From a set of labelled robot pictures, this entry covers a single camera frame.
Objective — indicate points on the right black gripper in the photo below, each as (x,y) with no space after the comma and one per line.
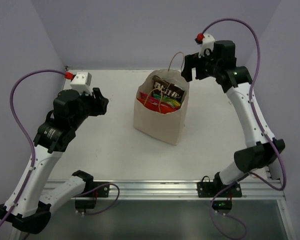
(192,61)

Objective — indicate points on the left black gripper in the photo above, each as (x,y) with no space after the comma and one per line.
(95,103)

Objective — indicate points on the beige paper bag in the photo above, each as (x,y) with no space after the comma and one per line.
(168,127)

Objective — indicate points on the green snack packet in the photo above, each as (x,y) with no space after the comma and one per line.
(166,101)

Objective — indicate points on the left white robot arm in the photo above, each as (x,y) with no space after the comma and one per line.
(28,209)

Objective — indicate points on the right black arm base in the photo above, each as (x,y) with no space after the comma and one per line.
(207,188)

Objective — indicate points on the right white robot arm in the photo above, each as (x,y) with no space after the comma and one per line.
(261,145)

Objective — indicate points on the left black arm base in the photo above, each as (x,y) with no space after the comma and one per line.
(102,192)

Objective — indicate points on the brown candy packet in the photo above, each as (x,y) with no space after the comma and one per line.
(167,89)

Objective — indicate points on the pink snack packet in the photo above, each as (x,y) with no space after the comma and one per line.
(152,100)

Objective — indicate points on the red snack packet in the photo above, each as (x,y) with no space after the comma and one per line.
(155,107)

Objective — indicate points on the left black control box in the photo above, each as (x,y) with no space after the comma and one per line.
(81,205)

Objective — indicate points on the black control box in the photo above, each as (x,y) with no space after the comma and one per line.
(222,206)
(81,205)

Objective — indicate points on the right black control box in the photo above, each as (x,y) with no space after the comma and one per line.
(222,206)

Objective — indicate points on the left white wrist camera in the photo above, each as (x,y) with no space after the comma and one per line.
(82,83)

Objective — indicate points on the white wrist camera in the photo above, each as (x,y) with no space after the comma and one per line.
(206,41)
(82,83)

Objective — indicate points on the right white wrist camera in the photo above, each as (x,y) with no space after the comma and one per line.
(206,41)

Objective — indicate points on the aluminium front rail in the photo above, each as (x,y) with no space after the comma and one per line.
(175,190)

